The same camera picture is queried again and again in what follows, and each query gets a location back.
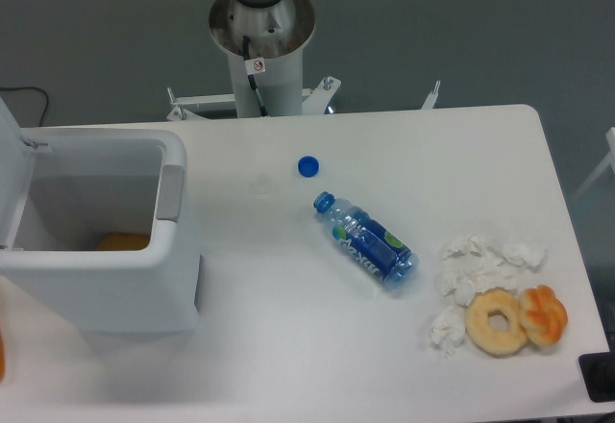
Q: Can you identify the black cable on floor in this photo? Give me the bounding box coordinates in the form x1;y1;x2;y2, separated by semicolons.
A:
0;86;50;127

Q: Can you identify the orange glazed twisted bun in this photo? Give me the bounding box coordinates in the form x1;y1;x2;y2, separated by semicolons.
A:
518;285;568;348

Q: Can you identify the crumpled white tissue middle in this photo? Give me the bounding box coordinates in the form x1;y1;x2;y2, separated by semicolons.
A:
436;255;518;307

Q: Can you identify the crumpled white tissue bottom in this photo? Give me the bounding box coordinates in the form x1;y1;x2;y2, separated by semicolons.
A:
428;306;466;359

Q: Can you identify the blue plastic water bottle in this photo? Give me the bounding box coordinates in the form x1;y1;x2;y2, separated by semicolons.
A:
313;191;419;291

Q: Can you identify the white trash can body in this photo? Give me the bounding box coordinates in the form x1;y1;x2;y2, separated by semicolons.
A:
1;128;202;333

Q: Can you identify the white metal base frame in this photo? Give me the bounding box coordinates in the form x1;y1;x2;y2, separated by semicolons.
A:
165;75;442;121

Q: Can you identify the white trash can lid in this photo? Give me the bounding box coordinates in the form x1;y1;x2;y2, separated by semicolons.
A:
1;100;49;251

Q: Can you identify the white frame at right edge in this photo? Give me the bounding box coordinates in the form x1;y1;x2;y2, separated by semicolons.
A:
571;127;614;203

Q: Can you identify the crumpled white tissue right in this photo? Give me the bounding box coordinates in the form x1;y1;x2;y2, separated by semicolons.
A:
502;242;548;270

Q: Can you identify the orange item inside trash can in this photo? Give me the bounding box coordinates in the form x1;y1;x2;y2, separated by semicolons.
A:
95;233;150;251

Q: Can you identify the crumpled white tissue top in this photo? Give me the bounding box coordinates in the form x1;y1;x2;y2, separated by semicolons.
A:
441;234;495;260

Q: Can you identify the plain ring donut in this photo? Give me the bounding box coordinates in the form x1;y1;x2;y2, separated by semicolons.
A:
464;289;528;357

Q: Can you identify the clear round lid on table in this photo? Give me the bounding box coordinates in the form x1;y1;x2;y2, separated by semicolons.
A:
248;174;277;197

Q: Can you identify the orange object at left edge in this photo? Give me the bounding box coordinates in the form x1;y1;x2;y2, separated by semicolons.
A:
0;334;6;383

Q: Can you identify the blue bottle cap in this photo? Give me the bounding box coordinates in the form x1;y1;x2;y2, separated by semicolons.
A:
297;156;320;178

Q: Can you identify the black device at table edge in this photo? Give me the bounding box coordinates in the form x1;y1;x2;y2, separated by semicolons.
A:
578;352;614;403

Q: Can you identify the crumpled white tissue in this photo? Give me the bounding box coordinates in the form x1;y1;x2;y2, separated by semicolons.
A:
436;255;518;307
441;234;495;260
502;242;548;270
428;306;466;359

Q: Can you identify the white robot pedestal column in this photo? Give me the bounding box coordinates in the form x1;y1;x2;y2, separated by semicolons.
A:
209;0;315;118

